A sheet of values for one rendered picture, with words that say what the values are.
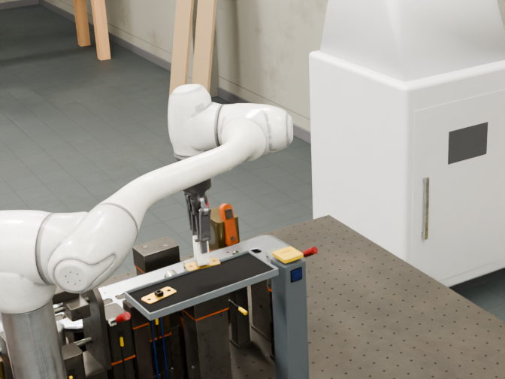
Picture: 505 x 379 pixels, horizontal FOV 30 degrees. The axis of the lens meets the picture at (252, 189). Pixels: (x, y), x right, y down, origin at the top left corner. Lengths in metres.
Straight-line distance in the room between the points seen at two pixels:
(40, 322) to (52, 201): 4.21
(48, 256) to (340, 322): 1.54
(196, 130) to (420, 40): 2.18
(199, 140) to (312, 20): 4.27
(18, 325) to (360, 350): 1.37
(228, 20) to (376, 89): 3.38
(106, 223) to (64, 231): 0.08
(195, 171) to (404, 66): 2.28
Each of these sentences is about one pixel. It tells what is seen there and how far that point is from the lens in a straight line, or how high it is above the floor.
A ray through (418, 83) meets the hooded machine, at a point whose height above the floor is 1.11.
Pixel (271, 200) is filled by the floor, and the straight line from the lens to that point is 5.73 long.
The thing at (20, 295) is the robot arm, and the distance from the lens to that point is 1.77.
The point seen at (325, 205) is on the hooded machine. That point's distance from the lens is 4.79.
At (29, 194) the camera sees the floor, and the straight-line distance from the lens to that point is 6.17.
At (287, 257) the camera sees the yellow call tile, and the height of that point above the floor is 1.16.
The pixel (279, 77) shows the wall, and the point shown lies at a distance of 6.88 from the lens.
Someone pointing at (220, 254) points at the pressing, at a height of 1.00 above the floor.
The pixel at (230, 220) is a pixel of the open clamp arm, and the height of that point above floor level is 1.06.
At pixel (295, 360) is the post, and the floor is 0.85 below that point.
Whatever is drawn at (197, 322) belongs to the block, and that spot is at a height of 1.08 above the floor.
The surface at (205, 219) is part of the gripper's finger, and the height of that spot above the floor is 1.36.
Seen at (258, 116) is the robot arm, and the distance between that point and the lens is 2.08.
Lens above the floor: 2.27
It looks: 23 degrees down
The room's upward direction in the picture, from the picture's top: 3 degrees counter-clockwise
